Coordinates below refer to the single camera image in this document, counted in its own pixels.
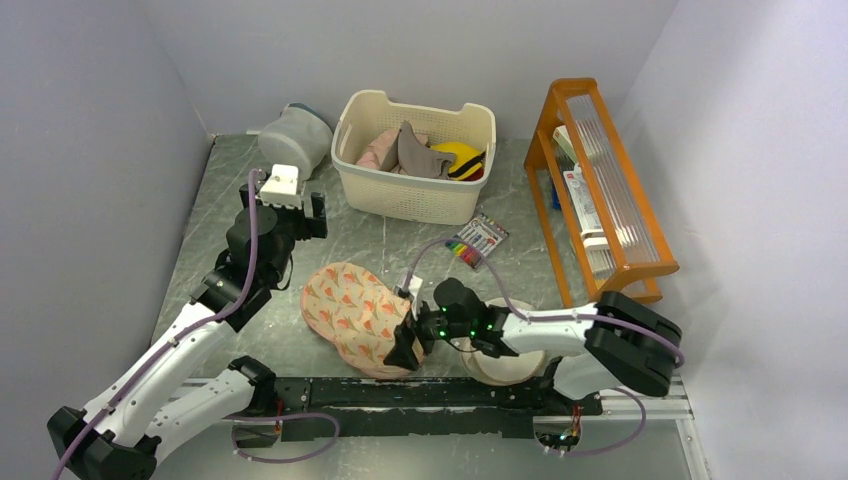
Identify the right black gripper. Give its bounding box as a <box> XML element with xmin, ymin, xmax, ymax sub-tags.
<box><xmin>383</xmin><ymin>294</ymin><xmax>473</xmax><ymax>371</ymax></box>

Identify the floral mesh laundry bag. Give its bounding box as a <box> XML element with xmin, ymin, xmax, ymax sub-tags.
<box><xmin>300</xmin><ymin>262</ymin><xmax>411</xmax><ymax>379</ymax></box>

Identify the taupe grey bra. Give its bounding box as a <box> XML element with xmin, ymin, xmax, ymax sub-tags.
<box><xmin>395</xmin><ymin>121</ymin><xmax>456</xmax><ymax>179</ymax></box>

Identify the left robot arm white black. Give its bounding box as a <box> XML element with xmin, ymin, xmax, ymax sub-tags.
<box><xmin>47</xmin><ymin>190</ymin><xmax>327</xmax><ymax>479</ymax></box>

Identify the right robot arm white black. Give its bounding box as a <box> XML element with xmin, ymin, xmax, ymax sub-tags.
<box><xmin>383</xmin><ymin>278</ymin><xmax>685</xmax><ymax>414</ymax></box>

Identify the grey round mesh bag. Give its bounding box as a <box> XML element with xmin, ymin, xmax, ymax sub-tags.
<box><xmin>257</xmin><ymin>102</ymin><xmax>334</xmax><ymax>181</ymax></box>

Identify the cream plastic laundry basket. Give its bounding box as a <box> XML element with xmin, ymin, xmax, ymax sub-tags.
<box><xmin>331</xmin><ymin>89</ymin><xmax>497</xmax><ymax>225</ymax></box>

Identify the beige round glasses pouch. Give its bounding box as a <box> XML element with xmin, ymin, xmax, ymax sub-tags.
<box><xmin>452</xmin><ymin>338</ymin><xmax>547</xmax><ymax>386</ymax></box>

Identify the marker pen pack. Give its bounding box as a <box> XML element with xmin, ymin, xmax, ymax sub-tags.
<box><xmin>444</xmin><ymin>212</ymin><xmax>509</xmax><ymax>269</ymax></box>

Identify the pink cloth in basket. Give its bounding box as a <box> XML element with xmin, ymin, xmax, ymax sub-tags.
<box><xmin>355</xmin><ymin>128</ymin><xmax>440</xmax><ymax>179</ymax></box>

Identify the yellow black cloth in basket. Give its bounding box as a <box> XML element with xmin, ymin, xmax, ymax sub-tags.
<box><xmin>431</xmin><ymin>142</ymin><xmax>486</xmax><ymax>182</ymax></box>

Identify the white box in rack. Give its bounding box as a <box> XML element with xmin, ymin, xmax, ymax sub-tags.
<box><xmin>563</xmin><ymin>170</ymin><xmax>603</xmax><ymax>237</ymax></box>

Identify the orange wooden rack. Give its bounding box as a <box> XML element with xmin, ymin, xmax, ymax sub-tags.
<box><xmin>524</xmin><ymin>78</ymin><xmax>680</xmax><ymax>307</ymax></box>

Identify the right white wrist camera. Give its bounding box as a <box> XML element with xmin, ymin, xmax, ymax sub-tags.
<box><xmin>394</xmin><ymin>271</ymin><xmax>423</xmax><ymax>319</ymax></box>

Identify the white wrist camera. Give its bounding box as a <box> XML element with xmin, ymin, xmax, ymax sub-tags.
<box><xmin>394</xmin><ymin>271</ymin><xmax>423</xmax><ymax>319</ymax></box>
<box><xmin>258</xmin><ymin>164</ymin><xmax>302</xmax><ymax>209</ymax></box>

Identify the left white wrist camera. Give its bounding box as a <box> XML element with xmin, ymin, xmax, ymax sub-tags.
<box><xmin>258</xmin><ymin>164</ymin><xmax>302</xmax><ymax>209</ymax></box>

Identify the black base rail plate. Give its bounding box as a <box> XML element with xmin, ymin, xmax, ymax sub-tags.
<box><xmin>210</xmin><ymin>376</ymin><xmax>604</xmax><ymax>446</ymax></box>

